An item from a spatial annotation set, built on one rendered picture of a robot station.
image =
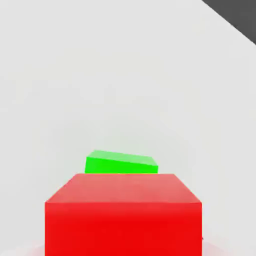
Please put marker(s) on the small green cube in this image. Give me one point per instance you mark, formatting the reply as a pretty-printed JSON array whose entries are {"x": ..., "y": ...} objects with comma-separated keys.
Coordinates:
[{"x": 120, "y": 165}]

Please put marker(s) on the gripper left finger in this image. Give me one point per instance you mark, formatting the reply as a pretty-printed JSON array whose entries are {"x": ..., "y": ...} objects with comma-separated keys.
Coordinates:
[{"x": 34, "y": 252}]

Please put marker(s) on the small red cube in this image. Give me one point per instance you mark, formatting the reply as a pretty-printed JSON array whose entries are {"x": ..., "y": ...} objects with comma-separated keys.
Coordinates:
[{"x": 123, "y": 224}]

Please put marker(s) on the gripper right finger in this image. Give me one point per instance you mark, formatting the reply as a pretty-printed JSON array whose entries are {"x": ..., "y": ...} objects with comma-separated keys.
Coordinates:
[{"x": 212, "y": 251}]

